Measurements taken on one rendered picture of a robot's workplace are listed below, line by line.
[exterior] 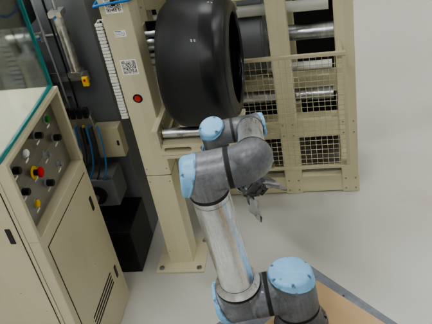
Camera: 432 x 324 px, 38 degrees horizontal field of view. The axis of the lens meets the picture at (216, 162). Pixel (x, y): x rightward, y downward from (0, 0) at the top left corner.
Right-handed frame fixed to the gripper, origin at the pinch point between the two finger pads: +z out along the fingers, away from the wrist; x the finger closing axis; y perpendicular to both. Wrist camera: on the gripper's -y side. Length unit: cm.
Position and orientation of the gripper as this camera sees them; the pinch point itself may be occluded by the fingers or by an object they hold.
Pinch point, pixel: (275, 206)
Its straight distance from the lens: 223.4
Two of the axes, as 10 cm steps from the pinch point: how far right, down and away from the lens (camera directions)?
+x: 5.8, -7.8, -2.6
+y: -5.6, -1.4, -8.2
